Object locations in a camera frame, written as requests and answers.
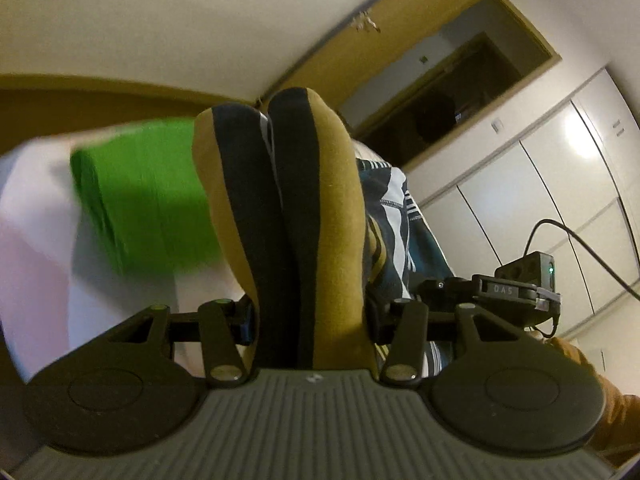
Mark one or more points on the person's right forearm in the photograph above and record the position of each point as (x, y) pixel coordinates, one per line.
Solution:
(605, 400)

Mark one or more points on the striped knit sweater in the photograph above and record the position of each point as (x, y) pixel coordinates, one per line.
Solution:
(330, 210)

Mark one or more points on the small wall ornament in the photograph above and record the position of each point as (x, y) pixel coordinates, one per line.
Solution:
(366, 21)

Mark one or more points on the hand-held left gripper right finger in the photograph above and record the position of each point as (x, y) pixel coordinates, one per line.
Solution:
(377, 325)

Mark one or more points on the green cloth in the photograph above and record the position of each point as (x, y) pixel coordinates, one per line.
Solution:
(145, 195)

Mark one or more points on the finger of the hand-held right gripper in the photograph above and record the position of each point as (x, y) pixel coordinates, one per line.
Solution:
(445, 292)

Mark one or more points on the wooden door frame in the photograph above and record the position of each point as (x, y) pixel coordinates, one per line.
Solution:
(400, 45)

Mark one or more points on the wooden wall panel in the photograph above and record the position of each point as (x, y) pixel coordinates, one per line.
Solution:
(100, 105)

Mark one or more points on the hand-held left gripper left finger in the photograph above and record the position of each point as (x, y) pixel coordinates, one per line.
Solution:
(246, 325)

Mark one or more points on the white wall switch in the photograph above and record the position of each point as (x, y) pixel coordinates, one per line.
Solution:
(496, 124)

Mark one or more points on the pink blue patchwork quilt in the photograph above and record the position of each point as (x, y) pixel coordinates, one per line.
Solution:
(35, 240)

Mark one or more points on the white wardrobe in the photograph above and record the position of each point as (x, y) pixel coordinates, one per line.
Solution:
(560, 175)

